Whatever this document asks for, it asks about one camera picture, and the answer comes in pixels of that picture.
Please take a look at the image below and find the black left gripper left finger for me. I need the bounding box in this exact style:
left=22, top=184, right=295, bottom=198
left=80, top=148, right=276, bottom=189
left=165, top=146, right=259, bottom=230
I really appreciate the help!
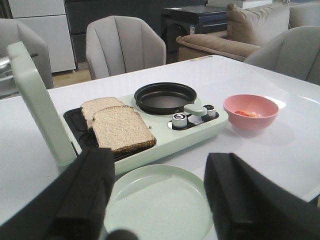
left=0, top=147, right=116, bottom=240

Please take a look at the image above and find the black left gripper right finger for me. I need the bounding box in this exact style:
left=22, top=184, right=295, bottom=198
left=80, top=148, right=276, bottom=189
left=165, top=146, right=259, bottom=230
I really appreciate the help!
left=204, top=153, right=320, bottom=240

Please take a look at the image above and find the green breakfast maker lid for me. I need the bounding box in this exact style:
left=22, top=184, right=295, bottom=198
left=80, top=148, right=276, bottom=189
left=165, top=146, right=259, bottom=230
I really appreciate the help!
left=7, top=41, right=77, bottom=167

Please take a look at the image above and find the orange shrimp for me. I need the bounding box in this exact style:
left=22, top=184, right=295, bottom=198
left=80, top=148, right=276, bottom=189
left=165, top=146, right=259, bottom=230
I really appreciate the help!
left=234, top=110, right=261, bottom=118

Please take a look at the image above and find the bread slice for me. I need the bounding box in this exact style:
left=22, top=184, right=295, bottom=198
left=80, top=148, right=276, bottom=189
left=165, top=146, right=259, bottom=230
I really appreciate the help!
left=81, top=97, right=124, bottom=129
left=92, top=105, right=156, bottom=154

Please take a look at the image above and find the pink bowl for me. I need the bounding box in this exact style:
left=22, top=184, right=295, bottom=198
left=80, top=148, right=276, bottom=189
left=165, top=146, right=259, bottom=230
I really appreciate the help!
left=223, top=94, right=280, bottom=131

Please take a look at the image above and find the green breakfast maker base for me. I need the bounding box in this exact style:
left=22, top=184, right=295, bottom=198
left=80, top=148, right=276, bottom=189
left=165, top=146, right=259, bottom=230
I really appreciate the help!
left=60, top=94, right=229, bottom=175

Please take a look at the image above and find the green round plate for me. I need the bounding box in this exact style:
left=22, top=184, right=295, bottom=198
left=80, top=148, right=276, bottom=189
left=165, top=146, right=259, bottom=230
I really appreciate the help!
left=104, top=164, right=214, bottom=240

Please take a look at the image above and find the right silver control knob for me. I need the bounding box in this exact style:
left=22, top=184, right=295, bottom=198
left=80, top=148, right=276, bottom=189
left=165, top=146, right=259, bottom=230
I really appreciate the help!
left=203, top=104, right=216, bottom=119

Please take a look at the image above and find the silver control knob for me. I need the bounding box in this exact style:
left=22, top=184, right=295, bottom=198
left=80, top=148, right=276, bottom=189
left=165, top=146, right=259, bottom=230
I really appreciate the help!
left=203, top=104, right=216, bottom=119
left=171, top=112, right=188, bottom=129

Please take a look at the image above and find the left silver control knob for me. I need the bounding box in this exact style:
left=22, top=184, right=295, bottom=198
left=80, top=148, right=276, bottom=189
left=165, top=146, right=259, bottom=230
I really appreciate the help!
left=171, top=112, right=188, bottom=129

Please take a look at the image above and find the black round frying pan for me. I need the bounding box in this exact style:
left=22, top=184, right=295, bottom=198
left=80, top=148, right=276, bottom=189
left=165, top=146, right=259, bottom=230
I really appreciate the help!
left=134, top=82, right=207, bottom=116

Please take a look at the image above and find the grey chair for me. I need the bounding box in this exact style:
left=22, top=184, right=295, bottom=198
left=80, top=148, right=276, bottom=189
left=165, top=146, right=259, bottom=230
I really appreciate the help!
left=86, top=16, right=167, bottom=80
left=244, top=26, right=320, bottom=85
left=0, top=18, right=54, bottom=99

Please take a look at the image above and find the right grey chair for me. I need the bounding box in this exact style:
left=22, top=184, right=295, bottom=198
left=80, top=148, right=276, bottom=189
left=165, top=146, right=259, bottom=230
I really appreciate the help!
left=86, top=16, right=167, bottom=80

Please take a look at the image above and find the beige sofa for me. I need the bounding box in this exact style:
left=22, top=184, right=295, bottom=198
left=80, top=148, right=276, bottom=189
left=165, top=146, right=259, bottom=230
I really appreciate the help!
left=176, top=0, right=320, bottom=62

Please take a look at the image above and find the left grey chair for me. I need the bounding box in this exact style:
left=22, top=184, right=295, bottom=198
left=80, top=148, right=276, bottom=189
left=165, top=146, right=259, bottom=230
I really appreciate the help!
left=0, top=18, right=54, bottom=99

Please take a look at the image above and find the white cabinet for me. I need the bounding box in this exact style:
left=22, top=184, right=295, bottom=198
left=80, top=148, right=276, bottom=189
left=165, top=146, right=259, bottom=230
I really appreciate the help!
left=8, top=0, right=76, bottom=73

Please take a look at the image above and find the dark counter with white top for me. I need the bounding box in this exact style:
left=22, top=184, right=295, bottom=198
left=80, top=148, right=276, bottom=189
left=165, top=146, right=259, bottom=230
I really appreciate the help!
left=63, top=0, right=208, bottom=63

